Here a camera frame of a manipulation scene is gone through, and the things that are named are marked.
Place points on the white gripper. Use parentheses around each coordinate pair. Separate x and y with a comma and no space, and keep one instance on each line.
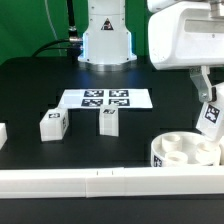
(187,33)

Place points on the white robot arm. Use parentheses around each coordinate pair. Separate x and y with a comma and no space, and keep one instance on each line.
(107,43)

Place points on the white marker sheet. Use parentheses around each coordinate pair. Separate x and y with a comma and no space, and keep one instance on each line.
(94,98)

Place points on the white U-shaped fence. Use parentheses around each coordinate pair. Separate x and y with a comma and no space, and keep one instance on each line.
(113,181)

